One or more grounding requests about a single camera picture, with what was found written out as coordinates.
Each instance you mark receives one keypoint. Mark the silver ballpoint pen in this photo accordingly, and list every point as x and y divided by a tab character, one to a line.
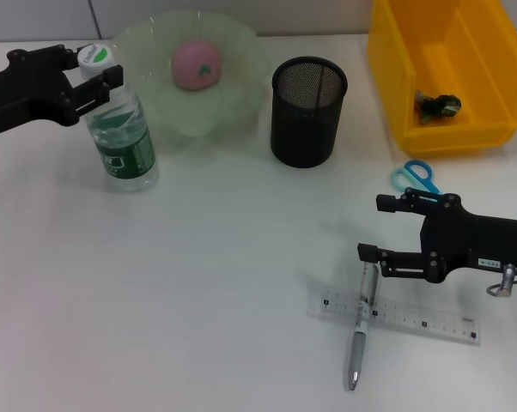
356	343

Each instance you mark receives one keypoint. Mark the yellow plastic bin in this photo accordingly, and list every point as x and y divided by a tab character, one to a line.
451	51

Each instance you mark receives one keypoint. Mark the clear plastic water bottle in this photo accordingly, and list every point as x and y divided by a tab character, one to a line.
125	154

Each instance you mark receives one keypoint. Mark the black mesh pen holder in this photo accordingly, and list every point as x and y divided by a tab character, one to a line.
303	129

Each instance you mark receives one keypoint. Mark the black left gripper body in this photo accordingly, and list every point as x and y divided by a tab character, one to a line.
22	94

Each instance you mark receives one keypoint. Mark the translucent green fruit plate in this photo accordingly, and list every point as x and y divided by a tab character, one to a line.
232	98

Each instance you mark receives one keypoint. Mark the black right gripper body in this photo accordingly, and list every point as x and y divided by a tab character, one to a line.
477	244

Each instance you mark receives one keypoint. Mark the clear plastic ruler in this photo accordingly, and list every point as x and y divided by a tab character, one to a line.
421	322

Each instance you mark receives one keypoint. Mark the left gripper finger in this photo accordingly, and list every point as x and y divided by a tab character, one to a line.
56	58
108	83

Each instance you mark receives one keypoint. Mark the pink toy peach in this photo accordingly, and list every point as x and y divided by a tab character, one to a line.
194	64

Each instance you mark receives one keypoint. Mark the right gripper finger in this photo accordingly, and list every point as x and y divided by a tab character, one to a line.
368	252
387	203

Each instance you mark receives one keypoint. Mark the blue scissors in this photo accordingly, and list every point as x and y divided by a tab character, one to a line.
409	173

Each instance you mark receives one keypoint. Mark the green plastic wrapper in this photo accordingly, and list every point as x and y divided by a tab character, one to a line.
439	107

